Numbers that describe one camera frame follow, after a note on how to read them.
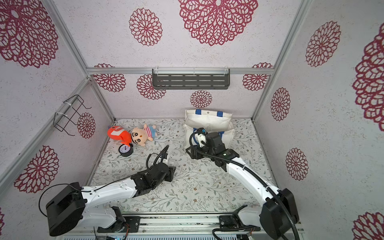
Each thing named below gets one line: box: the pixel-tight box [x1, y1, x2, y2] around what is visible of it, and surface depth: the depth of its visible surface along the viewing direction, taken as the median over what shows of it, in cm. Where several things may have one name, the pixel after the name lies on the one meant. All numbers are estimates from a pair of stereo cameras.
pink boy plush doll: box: [131, 124, 158, 147], surface depth 102 cm
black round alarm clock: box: [118, 143, 134, 157], surface depth 102 cm
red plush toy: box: [107, 125, 132, 147], surface depth 104 cm
